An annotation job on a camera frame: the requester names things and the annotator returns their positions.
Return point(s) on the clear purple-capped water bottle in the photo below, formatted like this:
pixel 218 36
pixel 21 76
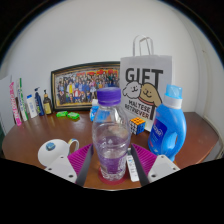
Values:
pixel 111 140

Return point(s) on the blue detergent bottle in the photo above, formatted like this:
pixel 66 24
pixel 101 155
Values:
pixel 168 130

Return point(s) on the white paper gift bag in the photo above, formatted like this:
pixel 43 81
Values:
pixel 146 73

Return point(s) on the white refrigerator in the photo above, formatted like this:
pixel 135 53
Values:
pixel 4 103

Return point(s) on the colourful puzzle cube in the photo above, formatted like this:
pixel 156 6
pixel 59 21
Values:
pixel 137 126

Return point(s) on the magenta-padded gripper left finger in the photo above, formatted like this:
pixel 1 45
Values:
pixel 63 166

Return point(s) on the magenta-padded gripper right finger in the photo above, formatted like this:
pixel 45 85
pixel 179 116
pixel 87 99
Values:
pixel 163 166

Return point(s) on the white blue-patterned cup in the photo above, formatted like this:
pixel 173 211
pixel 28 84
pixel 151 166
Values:
pixel 53 151

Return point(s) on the dark blue pump bottle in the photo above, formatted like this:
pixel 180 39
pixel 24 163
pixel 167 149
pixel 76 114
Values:
pixel 39 105

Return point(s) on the white blue-capped bottle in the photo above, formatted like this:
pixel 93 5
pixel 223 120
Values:
pixel 32 108

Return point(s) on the tall pink white box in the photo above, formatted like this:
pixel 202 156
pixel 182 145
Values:
pixel 15 105

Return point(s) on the white remote control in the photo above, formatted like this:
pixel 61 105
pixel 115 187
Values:
pixel 132 166

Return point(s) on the framed group photo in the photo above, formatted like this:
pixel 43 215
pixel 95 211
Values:
pixel 80 86

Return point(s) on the tall white printed box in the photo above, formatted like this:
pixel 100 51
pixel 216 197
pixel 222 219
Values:
pixel 22 101

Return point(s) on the amber pump bottle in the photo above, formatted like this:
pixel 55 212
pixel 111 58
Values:
pixel 47 106

